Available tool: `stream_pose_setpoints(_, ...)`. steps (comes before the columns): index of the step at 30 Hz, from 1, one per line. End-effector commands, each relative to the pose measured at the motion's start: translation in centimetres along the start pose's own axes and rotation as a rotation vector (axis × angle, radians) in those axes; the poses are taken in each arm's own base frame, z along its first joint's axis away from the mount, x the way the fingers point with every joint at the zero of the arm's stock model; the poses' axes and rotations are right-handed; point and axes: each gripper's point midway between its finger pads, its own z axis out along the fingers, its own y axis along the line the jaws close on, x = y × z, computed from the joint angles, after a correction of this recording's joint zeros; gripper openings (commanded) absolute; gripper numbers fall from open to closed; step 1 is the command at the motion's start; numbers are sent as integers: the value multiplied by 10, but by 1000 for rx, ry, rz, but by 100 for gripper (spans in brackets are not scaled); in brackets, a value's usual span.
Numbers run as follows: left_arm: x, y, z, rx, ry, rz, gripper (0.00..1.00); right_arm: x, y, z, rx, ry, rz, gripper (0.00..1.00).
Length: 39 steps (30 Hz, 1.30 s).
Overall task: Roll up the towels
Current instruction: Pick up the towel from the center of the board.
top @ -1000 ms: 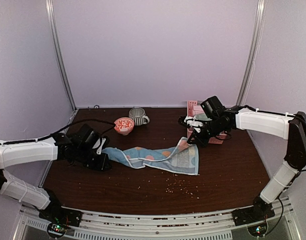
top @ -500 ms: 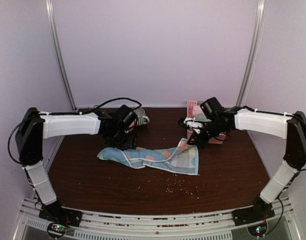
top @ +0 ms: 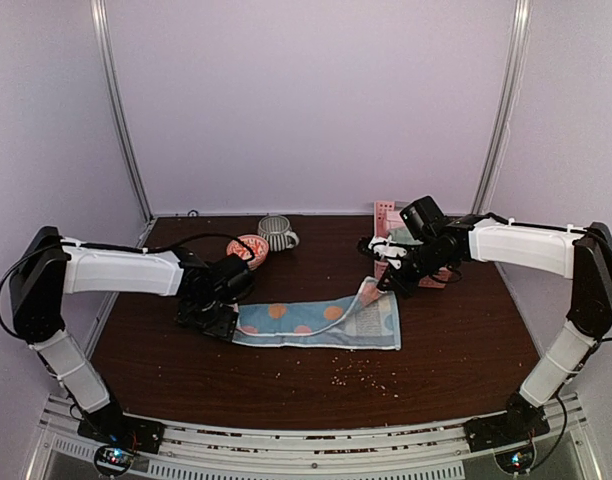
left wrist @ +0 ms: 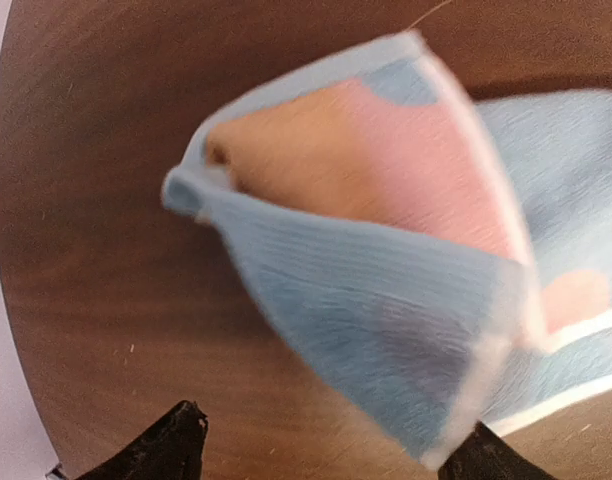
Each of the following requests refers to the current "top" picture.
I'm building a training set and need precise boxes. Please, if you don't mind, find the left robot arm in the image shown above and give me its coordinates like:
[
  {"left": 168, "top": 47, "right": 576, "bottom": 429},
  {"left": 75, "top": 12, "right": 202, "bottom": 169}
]
[{"left": 0, "top": 226, "right": 254, "bottom": 444}]

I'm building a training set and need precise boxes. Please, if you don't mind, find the pink plastic basket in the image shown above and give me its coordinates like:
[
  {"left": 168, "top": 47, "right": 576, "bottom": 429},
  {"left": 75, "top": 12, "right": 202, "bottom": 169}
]
[{"left": 374, "top": 201, "right": 452, "bottom": 289}]

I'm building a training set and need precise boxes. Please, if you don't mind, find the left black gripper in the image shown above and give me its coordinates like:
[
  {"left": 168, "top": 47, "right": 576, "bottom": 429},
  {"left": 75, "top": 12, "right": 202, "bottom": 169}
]
[{"left": 174, "top": 296, "right": 238, "bottom": 342}]

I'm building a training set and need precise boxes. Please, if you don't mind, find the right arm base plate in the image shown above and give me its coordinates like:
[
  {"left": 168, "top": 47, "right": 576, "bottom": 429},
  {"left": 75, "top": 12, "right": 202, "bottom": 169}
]
[{"left": 463, "top": 412, "right": 550, "bottom": 452}]

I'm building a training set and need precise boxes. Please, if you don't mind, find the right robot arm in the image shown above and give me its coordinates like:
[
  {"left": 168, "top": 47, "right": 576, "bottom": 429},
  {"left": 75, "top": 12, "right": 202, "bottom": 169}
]
[{"left": 365, "top": 196, "right": 612, "bottom": 442}]

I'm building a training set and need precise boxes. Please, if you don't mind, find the front aluminium rail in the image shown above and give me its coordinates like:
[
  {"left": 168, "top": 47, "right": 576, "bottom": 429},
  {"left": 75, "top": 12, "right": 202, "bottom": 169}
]
[{"left": 38, "top": 392, "right": 587, "bottom": 479}]

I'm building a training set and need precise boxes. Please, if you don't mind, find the red patterned bowl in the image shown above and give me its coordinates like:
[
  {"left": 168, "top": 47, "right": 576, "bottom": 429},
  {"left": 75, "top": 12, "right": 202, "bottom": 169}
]
[{"left": 226, "top": 234, "right": 270, "bottom": 271}]

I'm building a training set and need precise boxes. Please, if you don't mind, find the right aluminium frame post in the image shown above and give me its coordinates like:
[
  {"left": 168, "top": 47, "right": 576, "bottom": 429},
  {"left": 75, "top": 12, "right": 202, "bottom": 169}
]
[{"left": 471, "top": 0, "right": 532, "bottom": 213}]

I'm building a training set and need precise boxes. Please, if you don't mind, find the striped ceramic mug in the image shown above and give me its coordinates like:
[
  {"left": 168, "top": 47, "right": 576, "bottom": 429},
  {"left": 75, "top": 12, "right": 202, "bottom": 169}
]
[{"left": 257, "top": 215, "right": 300, "bottom": 252}]

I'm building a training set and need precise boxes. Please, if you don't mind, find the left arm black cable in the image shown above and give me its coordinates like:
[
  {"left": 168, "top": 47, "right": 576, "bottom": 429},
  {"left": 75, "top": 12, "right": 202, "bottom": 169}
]
[{"left": 80, "top": 232, "right": 260, "bottom": 261}]

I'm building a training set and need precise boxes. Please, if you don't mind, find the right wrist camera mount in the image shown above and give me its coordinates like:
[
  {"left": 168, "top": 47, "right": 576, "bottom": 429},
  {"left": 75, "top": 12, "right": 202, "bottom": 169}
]
[{"left": 357, "top": 236, "right": 414, "bottom": 269}]

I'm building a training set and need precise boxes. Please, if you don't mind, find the aluminium frame post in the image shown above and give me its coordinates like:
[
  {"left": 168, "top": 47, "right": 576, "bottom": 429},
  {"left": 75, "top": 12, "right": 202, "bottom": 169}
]
[
  {"left": 90, "top": 0, "right": 154, "bottom": 223},
  {"left": 471, "top": 0, "right": 532, "bottom": 213}
]

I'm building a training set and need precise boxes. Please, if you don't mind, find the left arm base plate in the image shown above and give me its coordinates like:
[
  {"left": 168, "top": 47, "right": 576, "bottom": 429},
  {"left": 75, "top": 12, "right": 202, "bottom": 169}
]
[{"left": 77, "top": 404, "right": 165, "bottom": 454}]

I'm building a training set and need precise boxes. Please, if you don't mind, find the left aluminium frame post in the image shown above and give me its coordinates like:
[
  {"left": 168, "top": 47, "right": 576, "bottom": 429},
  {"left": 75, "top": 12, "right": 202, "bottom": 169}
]
[{"left": 90, "top": 0, "right": 154, "bottom": 223}]

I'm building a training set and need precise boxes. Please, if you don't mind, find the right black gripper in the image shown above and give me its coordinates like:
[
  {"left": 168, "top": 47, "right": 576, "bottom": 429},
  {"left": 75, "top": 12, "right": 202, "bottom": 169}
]
[{"left": 378, "top": 237, "right": 453, "bottom": 299}]

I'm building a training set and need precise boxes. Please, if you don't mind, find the blue patterned towel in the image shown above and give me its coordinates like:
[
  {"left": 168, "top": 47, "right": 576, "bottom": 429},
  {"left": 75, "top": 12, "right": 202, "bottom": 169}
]
[{"left": 233, "top": 277, "right": 402, "bottom": 351}]

